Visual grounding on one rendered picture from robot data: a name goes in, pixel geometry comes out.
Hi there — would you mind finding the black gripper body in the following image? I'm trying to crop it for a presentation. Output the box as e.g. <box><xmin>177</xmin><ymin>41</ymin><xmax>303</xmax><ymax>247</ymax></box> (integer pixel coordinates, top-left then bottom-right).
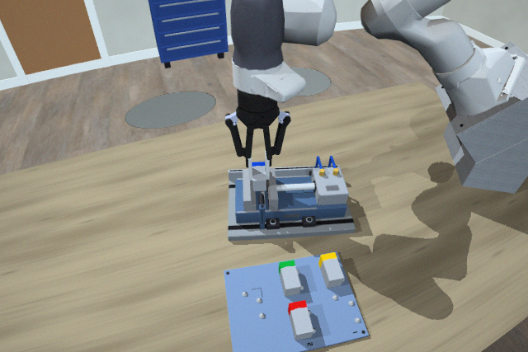
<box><xmin>236</xmin><ymin>89</ymin><xmax>280</xmax><ymax>129</ymax></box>

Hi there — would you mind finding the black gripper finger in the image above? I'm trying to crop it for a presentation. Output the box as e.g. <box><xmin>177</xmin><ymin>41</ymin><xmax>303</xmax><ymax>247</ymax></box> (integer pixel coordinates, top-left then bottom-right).
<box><xmin>262</xmin><ymin>111</ymin><xmax>291</xmax><ymax>180</ymax></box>
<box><xmin>225</xmin><ymin>112</ymin><xmax>255</xmax><ymax>181</ymax></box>

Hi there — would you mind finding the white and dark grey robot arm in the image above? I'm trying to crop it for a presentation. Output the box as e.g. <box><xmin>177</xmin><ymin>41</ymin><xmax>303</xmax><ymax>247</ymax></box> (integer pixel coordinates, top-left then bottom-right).
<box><xmin>230</xmin><ymin>0</ymin><xmax>526</xmax><ymax>116</ymax></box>

